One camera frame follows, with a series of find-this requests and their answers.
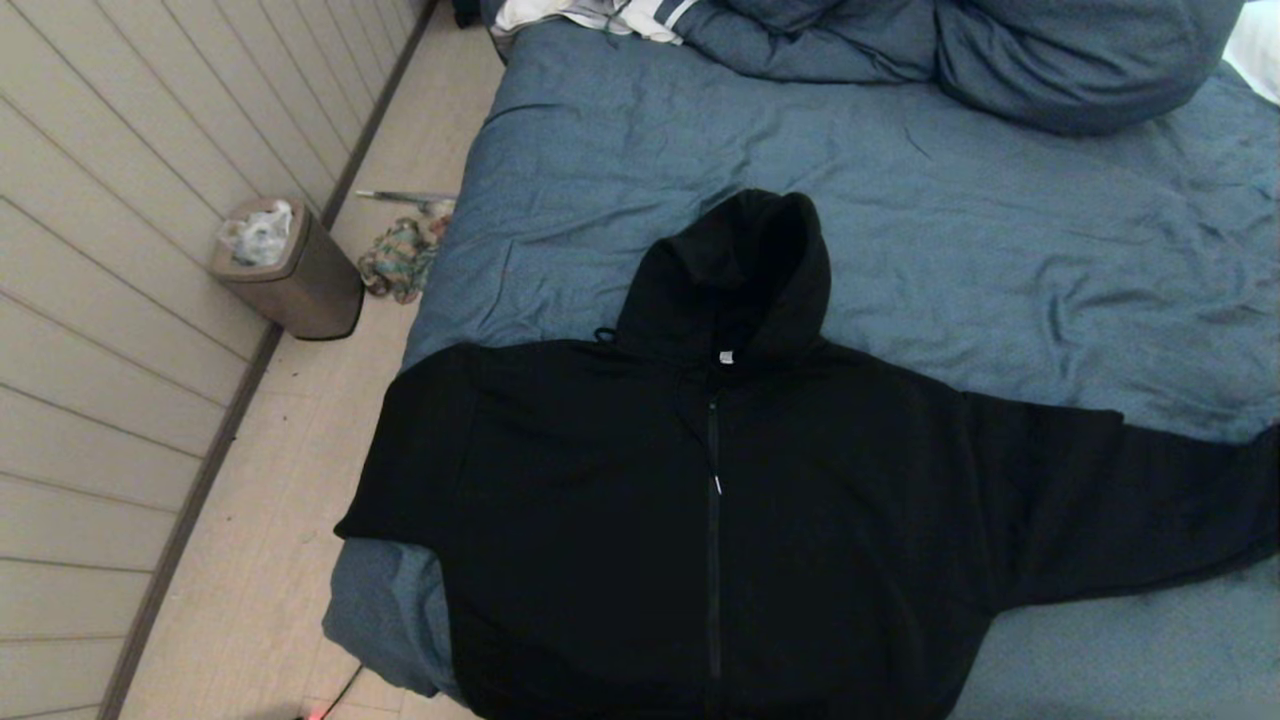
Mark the black hoodie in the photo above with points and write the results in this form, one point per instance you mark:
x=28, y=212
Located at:
x=600, y=500

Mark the multicoloured cloth bundle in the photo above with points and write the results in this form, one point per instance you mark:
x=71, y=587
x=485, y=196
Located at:
x=400, y=262

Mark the thin grey rod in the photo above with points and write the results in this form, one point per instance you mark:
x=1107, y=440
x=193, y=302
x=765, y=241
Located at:
x=400, y=195

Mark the blue bed cover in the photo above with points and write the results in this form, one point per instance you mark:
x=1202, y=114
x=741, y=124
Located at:
x=900, y=150

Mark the brown trash bin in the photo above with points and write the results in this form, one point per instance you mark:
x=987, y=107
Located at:
x=310, y=290

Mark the white striped garment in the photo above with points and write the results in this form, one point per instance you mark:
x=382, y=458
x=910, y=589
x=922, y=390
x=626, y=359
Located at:
x=640, y=18

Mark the small dark object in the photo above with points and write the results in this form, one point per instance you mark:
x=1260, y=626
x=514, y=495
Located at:
x=465, y=12

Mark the clear plastic bin bag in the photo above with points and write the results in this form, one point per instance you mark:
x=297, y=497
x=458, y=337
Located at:
x=258, y=238

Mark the bunched blue duvet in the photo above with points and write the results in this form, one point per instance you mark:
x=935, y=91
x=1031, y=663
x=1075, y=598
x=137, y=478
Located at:
x=1050, y=60

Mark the white pillow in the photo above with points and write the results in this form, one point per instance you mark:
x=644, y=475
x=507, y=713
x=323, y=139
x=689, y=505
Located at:
x=1262, y=50

